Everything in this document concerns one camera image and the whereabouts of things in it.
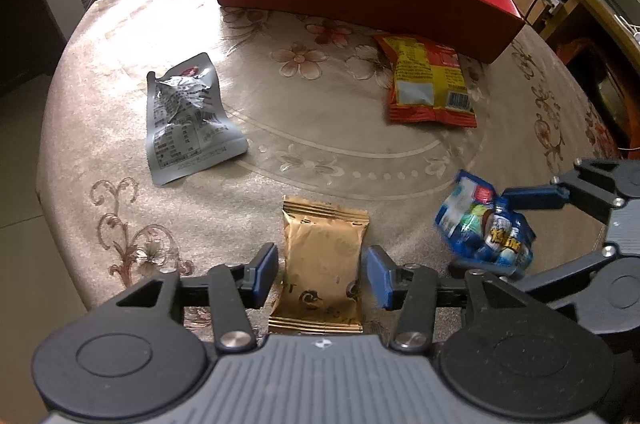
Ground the dark coffee table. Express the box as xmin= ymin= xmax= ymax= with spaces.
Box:
xmin=0 ymin=0 xmax=131 ymax=98

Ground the silver foil snack packet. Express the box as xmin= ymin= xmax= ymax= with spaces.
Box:
xmin=145 ymin=52 xmax=249 ymax=188

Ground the floral beige tablecloth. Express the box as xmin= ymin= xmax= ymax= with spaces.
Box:
xmin=35 ymin=0 xmax=623 ymax=340

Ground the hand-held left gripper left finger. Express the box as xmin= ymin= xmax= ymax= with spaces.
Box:
xmin=116 ymin=242 xmax=279 ymax=351

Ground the wooden television cabinet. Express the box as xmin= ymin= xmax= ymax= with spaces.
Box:
xmin=445 ymin=0 xmax=640 ymax=142

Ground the red and yellow snack packet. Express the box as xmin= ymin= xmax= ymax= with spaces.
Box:
xmin=372 ymin=32 xmax=478 ymax=128

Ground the gold foil snack packet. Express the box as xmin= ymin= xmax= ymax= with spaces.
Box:
xmin=267 ymin=195 xmax=370 ymax=335

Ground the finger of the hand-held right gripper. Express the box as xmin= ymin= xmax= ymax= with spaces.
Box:
xmin=501 ymin=158 xmax=640 ymax=226
xmin=449 ymin=245 xmax=622 ymax=301

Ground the blue cartoon snack packet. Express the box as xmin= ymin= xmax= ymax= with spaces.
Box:
xmin=434 ymin=169 xmax=536 ymax=277

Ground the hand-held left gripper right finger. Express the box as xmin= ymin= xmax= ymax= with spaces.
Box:
xmin=366 ymin=245 xmax=551 ymax=351

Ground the black cable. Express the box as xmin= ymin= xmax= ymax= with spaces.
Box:
xmin=526 ymin=0 xmax=552 ymax=26

